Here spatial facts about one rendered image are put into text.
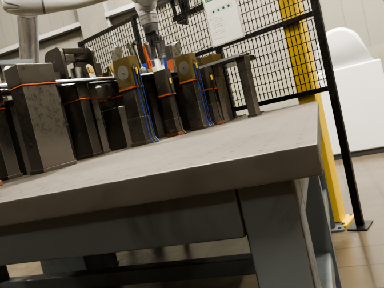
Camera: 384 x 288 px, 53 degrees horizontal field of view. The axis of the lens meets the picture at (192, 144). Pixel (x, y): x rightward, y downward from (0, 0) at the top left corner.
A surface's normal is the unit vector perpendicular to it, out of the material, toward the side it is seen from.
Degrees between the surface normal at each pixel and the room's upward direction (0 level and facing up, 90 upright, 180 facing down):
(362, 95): 90
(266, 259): 90
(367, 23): 90
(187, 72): 90
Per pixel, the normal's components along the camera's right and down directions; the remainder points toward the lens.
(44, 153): 0.77, -0.14
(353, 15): -0.30, 0.14
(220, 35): -0.59, 0.19
